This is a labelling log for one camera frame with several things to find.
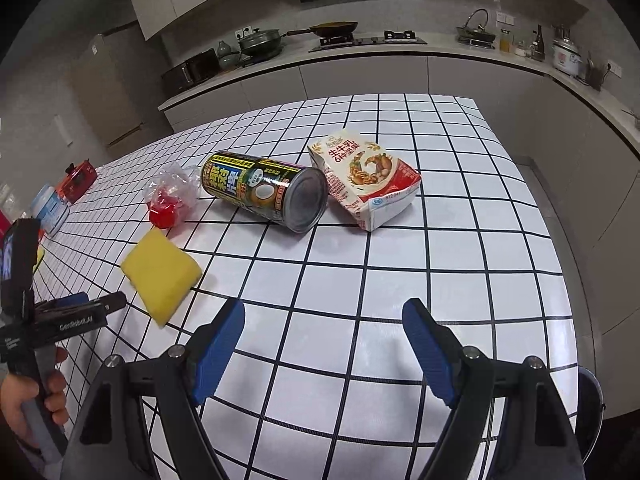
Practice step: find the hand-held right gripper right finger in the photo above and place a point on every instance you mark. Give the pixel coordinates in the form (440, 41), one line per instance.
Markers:
(430, 355)

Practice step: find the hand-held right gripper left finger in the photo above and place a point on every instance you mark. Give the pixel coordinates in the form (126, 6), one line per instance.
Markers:
(220, 350)

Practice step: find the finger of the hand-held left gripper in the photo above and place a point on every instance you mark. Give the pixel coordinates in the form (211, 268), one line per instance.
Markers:
(70, 302)
(110, 302)

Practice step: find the black round bin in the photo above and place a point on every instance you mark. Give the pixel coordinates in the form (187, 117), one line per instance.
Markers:
(591, 400)

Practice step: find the black green drink can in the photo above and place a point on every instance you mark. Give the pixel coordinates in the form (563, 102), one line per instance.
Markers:
(250, 185)

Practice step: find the white red milk carton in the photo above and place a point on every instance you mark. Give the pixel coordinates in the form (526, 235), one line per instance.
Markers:
(370, 180)

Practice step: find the person's left hand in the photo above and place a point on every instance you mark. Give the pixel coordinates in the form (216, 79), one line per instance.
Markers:
(15, 400)

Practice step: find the small yellow block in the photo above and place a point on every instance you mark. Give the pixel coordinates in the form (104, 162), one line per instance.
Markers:
(39, 258)

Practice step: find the flat red object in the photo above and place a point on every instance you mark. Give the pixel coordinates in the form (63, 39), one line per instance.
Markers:
(3, 225)

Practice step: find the yellow sponge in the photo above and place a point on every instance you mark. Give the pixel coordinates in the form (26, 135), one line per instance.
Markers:
(160, 270)

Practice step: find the white checked tablecloth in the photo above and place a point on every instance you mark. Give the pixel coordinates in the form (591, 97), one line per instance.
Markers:
(400, 260)

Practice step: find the red box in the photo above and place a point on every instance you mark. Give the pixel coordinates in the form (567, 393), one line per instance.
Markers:
(77, 180)

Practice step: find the crushed clear bottle red cap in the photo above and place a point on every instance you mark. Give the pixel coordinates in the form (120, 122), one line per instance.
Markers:
(170, 205)

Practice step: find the beige refrigerator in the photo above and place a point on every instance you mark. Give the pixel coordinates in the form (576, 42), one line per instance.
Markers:
(115, 90)

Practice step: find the black toaster oven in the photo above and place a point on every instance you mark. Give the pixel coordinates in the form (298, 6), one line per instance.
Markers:
(192, 70)

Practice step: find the green ceramic jar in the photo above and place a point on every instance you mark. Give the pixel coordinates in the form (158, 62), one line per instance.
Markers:
(227, 57)

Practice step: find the grey kitchen counter cabinets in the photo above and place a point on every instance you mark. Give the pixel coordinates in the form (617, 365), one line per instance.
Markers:
(375, 75)

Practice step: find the grey pot with lid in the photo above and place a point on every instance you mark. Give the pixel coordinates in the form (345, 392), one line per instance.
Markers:
(260, 42)

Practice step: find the black gas stove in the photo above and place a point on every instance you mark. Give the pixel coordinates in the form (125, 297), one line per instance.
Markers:
(370, 42)

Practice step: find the small white jar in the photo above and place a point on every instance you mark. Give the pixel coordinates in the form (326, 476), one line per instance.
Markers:
(521, 50)

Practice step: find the yellow oil bottle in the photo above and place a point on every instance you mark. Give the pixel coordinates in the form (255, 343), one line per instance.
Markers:
(505, 44)

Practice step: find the dark utensil holder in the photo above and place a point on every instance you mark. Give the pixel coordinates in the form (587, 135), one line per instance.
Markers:
(595, 77)

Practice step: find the dark pan with glass lid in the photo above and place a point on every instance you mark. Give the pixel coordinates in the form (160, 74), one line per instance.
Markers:
(475, 35)

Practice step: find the white rice cooker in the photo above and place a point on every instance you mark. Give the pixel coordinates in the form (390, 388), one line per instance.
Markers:
(567, 60)

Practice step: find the dark glass bottle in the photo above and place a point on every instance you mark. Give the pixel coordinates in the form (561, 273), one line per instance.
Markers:
(538, 47)

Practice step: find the black frying pan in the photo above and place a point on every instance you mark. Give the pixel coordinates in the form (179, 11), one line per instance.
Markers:
(337, 27)

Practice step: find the white wall socket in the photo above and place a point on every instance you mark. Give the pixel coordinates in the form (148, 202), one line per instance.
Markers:
(505, 18)
(243, 31)
(612, 68)

